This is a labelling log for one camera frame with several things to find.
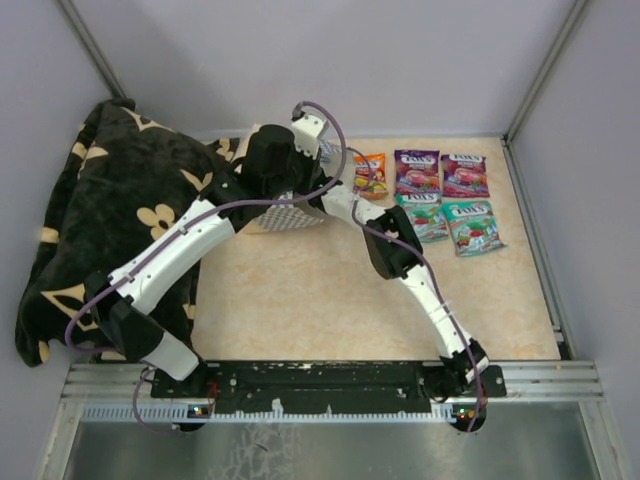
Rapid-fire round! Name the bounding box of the blue checkered paper bag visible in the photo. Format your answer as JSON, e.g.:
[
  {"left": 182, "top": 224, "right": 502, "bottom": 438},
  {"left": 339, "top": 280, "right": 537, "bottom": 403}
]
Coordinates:
[{"left": 219, "top": 122, "right": 351, "bottom": 235}]

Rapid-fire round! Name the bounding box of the orange Fox's candy packet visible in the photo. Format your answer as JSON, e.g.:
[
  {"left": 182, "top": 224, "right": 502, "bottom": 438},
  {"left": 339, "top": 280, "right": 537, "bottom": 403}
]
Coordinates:
[{"left": 354, "top": 153, "right": 389, "bottom": 200}]

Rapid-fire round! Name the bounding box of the pink Fox's candy packet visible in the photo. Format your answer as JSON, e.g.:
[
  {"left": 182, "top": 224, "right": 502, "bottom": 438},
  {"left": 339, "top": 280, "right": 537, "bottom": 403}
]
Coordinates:
[{"left": 394, "top": 149, "right": 441, "bottom": 194}]

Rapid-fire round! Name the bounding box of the teal Fox's candy packet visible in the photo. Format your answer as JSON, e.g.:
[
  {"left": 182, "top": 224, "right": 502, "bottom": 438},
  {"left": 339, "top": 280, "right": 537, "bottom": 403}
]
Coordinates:
[
  {"left": 442, "top": 200, "right": 506, "bottom": 257},
  {"left": 395, "top": 193, "right": 448, "bottom": 243}
]

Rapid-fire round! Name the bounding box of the purple Fox's candy packet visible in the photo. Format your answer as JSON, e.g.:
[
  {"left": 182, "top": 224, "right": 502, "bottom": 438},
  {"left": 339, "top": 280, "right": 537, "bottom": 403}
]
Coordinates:
[{"left": 440, "top": 154, "right": 490, "bottom": 198}]

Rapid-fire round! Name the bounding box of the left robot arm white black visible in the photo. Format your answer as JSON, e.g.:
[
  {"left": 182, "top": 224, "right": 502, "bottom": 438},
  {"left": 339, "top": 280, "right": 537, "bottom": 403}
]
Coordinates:
[{"left": 85, "top": 114, "right": 329, "bottom": 397}]

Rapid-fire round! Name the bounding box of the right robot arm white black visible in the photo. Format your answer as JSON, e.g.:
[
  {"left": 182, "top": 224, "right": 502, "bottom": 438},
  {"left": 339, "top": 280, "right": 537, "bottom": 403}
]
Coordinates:
[{"left": 311, "top": 185, "right": 489, "bottom": 396}]

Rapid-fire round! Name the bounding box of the black floral plush blanket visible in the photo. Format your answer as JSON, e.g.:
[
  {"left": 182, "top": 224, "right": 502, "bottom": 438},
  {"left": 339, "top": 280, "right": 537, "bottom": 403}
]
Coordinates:
[{"left": 14, "top": 99, "right": 240, "bottom": 367}]

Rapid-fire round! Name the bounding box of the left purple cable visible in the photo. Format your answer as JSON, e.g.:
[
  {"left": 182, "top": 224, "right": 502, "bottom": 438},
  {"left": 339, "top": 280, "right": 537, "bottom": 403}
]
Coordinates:
[{"left": 66, "top": 101, "right": 349, "bottom": 434}]

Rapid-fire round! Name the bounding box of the purple cable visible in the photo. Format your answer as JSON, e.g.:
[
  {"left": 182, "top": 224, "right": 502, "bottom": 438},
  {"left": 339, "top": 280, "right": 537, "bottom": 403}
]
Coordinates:
[
  {"left": 347, "top": 148, "right": 489, "bottom": 434},
  {"left": 66, "top": 101, "right": 349, "bottom": 434}
]

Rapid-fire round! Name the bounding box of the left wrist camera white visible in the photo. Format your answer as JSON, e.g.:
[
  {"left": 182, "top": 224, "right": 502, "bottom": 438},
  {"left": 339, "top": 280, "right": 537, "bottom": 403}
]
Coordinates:
[{"left": 291, "top": 112, "right": 327, "bottom": 158}]

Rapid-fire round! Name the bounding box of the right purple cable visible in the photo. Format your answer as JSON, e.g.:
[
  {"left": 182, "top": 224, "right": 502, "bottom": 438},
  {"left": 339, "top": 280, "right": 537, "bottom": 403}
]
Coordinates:
[{"left": 347, "top": 148, "right": 489, "bottom": 434}]

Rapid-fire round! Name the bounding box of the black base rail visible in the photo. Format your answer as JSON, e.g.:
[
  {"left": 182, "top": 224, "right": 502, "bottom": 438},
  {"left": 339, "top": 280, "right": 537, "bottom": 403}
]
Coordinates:
[{"left": 151, "top": 361, "right": 507, "bottom": 416}]

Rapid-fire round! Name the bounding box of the left aluminium frame post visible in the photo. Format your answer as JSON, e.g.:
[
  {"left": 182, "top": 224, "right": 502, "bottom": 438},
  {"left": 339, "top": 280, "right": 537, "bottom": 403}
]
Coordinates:
[{"left": 54, "top": 0, "right": 127, "bottom": 98}]

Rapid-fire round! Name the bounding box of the aluminium frame post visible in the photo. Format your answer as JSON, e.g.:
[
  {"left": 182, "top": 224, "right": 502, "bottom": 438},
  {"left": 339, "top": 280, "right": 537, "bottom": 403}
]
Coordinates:
[
  {"left": 54, "top": 0, "right": 127, "bottom": 98},
  {"left": 502, "top": 0, "right": 592, "bottom": 145}
]

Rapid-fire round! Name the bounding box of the right aluminium frame post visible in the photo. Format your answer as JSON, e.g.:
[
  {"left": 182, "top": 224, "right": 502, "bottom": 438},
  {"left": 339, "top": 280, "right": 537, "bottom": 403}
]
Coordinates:
[{"left": 502, "top": 0, "right": 592, "bottom": 145}]

